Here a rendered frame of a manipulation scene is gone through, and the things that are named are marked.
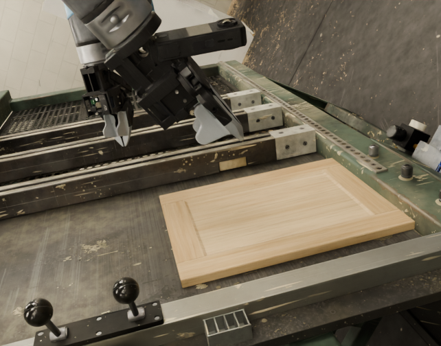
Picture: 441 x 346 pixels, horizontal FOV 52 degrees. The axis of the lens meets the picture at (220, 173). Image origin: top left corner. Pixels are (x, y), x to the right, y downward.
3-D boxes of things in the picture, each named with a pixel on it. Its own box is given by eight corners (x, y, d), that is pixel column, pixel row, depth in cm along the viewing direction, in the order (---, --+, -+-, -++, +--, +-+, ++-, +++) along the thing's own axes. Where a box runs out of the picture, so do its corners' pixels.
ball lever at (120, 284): (151, 326, 72) (139, 294, 61) (127, 332, 71) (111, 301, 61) (147, 303, 74) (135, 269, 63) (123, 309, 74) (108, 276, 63)
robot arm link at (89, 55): (87, 44, 109) (116, 38, 106) (93, 63, 110) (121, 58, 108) (69, 49, 102) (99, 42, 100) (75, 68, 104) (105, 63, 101)
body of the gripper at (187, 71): (165, 111, 66) (104, 48, 60) (211, 74, 64) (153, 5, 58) (168, 135, 59) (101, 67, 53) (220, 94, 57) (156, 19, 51)
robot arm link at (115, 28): (130, -25, 55) (130, -13, 49) (156, 5, 58) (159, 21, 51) (87, 16, 57) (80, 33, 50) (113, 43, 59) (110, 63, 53)
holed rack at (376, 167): (387, 171, 107) (387, 168, 106) (376, 173, 106) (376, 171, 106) (222, 62, 254) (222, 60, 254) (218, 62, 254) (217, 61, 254)
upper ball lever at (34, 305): (75, 346, 70) (49, 317, 59) (49, 353, 70) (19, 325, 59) (73, 323, 72) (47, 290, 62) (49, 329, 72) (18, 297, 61)
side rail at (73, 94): (220, 85, 251) (218, 65, 247) (16, 123, 233) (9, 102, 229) (217, 82, 258) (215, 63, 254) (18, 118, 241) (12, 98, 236)
